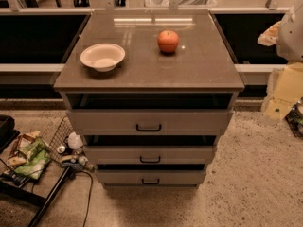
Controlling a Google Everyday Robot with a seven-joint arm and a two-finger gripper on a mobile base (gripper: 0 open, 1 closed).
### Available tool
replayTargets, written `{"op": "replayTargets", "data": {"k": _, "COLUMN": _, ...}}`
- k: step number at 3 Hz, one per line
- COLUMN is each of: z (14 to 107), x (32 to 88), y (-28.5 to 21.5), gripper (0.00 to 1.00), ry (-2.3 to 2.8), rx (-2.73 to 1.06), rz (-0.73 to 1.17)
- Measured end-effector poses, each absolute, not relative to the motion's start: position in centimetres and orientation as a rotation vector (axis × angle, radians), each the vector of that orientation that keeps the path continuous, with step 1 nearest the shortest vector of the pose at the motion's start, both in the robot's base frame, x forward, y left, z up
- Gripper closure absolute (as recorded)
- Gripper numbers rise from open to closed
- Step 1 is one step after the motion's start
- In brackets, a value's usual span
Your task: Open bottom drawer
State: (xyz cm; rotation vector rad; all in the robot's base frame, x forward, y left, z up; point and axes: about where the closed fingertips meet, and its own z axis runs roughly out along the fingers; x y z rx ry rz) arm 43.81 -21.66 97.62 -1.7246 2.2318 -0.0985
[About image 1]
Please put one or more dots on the red apple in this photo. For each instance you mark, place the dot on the red apple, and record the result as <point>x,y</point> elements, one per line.
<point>168,41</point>

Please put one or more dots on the brown snack packet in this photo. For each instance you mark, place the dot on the brown snack packet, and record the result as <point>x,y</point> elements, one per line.
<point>16,157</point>

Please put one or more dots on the wire mesh basket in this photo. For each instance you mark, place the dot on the wire mesh basket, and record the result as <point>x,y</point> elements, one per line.
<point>61,133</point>

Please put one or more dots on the green snack bag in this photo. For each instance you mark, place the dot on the green snack bag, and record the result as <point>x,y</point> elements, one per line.
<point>37,157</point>

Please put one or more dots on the white plastic bottle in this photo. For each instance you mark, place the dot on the white plastic bottle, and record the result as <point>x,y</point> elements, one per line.
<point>74,141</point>

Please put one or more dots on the grey drawer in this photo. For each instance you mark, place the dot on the grey drawer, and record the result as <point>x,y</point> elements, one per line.
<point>149,122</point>
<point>153,155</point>
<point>124,177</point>

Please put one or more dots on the right wire basket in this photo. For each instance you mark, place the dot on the right wire basket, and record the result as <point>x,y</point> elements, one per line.
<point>295,120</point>

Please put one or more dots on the white bowl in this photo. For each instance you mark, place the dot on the white bowl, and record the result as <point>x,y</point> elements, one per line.
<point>102,57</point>

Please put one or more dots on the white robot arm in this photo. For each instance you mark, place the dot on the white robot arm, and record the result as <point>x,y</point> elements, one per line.
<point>290,34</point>

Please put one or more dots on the black bin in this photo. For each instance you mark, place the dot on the black bin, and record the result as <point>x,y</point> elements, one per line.
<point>7,131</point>

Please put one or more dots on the grey drawer cabinet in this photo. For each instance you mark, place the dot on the grey drawer cabinet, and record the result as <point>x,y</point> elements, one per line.
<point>198,75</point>

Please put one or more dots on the black stand leg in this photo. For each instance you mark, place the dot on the black stand leg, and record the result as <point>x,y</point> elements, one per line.
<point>50,197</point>

